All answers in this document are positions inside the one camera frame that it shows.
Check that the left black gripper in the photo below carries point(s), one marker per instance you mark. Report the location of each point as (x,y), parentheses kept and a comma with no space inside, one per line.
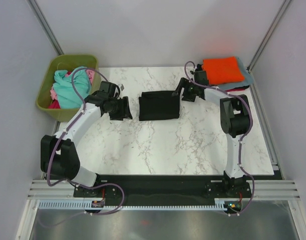
(124,112)

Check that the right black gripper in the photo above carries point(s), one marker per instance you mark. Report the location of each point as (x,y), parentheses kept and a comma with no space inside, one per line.
(184,83)

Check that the black t shirt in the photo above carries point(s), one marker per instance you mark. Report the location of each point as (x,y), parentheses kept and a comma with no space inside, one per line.
(198,68)
(159,105)

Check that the olive green plastic bin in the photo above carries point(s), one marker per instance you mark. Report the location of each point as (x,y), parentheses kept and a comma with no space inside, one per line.
(63,62)

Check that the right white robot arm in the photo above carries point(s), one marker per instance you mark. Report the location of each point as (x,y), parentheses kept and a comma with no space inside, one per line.
(235,119)

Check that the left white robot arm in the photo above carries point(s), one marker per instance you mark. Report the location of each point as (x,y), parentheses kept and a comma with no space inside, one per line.
(59,157)

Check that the folded black t shirt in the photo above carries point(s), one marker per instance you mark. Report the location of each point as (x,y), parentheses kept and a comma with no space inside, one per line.
(198,68)

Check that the folded orange t shirt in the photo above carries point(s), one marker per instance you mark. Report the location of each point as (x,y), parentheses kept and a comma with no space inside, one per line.
(222,71)

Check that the pink t shirt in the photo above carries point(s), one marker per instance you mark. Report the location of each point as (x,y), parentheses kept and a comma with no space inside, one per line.
(53,94)

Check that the folded crimson t shirt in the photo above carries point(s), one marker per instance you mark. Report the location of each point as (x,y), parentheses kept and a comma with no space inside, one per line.
(236,89)

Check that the teal t shirt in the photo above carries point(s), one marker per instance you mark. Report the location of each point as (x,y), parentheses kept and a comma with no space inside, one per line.
(73,105)

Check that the folded grey t shirt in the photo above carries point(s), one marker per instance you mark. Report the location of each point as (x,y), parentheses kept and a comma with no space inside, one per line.
(248,79)

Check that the red garment in bin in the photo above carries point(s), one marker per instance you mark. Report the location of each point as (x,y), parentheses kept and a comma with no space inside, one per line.
(54,105)

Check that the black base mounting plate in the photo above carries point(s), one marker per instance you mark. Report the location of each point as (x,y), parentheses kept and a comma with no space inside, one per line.
(154,190)

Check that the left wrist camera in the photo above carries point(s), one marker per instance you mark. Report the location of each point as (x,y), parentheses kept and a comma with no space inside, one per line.
(112,89)

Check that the right aluminium frame post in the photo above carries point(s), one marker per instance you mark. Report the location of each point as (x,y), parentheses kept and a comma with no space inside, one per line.
(269,33)

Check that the aluminium frame post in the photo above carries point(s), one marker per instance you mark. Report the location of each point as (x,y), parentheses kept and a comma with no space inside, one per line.
(45,26)
(269,33)

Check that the left aluminium frame post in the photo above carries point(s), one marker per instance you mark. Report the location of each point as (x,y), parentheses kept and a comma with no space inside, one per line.
(45,26)

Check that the white slotted cable duct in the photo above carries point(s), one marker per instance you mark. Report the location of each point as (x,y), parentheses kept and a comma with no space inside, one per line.
(91,205)

